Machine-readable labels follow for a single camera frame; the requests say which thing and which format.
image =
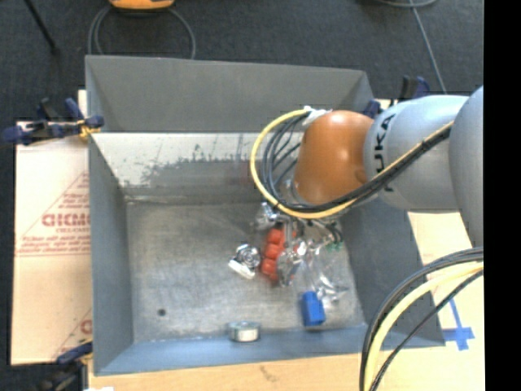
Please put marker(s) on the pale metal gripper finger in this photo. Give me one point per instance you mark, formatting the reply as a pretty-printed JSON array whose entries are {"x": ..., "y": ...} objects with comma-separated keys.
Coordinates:
[
  {"x": 287, "y": 268},
  {"x": 303, "y": 251}
]

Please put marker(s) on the orange-red bumpy toy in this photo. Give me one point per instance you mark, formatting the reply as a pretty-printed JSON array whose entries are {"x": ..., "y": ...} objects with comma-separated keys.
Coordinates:
[{"x": 270, "y": 255}]

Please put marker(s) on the clear plastic bottle blue cap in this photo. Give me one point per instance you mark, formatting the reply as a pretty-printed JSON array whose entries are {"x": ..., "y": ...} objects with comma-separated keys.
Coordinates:
[{"x": 313, "y": 308}]

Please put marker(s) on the silver round tin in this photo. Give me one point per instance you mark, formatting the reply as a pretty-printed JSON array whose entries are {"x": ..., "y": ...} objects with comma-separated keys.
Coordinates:
[{"x": 243, "y": 332}]

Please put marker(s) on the grey metal bin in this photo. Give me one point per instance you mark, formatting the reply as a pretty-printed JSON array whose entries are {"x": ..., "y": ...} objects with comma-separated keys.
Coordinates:
[{"x": 183, "y": 259}]

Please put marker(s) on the brown cardboard board red print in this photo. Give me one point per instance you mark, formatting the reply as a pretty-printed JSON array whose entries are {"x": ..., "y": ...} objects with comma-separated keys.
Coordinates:
[{"x": 49, "y": 283}]

